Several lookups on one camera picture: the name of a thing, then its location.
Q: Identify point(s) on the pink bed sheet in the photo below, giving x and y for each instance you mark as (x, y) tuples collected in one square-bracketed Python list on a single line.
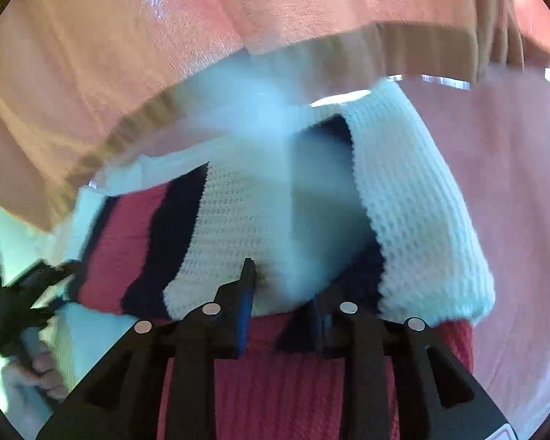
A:
[(495, 137)]

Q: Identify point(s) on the white red black knit sweater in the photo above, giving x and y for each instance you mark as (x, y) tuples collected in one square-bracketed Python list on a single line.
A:
[(354, 195)]

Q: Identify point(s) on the person's left hand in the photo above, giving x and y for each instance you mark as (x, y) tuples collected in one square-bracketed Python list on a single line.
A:
[(43, 375)]

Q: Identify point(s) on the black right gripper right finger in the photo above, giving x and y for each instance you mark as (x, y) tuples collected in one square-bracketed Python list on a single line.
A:
[(398, 377)]

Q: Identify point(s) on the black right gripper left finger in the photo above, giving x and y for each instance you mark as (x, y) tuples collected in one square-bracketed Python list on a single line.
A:
[(160, 383)]

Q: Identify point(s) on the pink curtain with brown hem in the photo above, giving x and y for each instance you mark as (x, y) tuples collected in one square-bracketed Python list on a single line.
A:
[(82, 82)]

